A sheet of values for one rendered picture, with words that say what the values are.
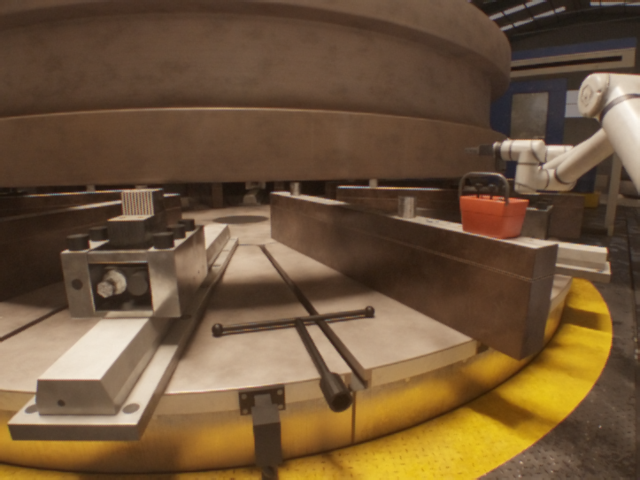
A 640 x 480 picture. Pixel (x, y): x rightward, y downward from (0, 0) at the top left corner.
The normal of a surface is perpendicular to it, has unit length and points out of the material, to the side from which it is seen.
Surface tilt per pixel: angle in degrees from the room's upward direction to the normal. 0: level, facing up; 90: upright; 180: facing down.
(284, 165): 90
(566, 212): 90
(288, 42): 90
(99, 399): 90
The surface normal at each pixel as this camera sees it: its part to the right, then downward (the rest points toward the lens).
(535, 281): 0.48, 0.18
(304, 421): 0.26, 0.21
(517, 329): -0.88, 0.10
